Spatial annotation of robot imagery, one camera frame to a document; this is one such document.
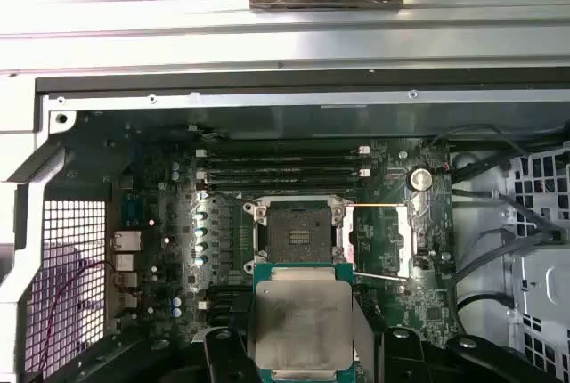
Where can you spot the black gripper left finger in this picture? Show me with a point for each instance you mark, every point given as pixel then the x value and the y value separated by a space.
pixel 222 356

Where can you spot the green motherboard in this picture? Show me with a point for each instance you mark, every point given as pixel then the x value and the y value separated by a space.
pixel 418 307

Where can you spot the round silver coin battery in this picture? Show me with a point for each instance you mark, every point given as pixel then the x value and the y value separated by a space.
pixel 420 178

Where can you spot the metal socket cover frame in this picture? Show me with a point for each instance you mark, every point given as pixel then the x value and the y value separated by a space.
pixel 406 245

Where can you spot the blue rear port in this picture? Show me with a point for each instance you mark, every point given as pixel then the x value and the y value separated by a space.
pixel 131 211

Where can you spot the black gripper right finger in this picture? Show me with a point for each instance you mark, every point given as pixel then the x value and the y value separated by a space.
pixel 403 356

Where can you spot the grey square choke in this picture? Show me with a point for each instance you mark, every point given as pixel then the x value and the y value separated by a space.
pixel 222 258
pixel 222 214
pixel 222 243
pixel 222 229

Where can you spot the blue and silver capacitor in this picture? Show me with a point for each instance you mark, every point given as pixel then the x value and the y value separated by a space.
pixel 201 261
pixel 176 165
pixel 201 215
pixel 203 194
pixel 176 312
pixel 201 231
pixel 176 175
pixel 176 301
pixel 201 247

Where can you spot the CPU socket with metal frame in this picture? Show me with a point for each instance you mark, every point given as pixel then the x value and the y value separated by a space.
pixel 296 227

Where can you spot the silver rear port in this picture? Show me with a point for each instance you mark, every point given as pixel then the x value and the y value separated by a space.
pixel 129 299
pixel 127 240
pixel 124 262
pixel 124 280

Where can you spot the CPU with silver top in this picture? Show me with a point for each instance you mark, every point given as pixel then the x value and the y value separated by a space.
pixel 303 320

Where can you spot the black and silver PC case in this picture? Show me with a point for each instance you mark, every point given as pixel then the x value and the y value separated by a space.
pixel 267 100

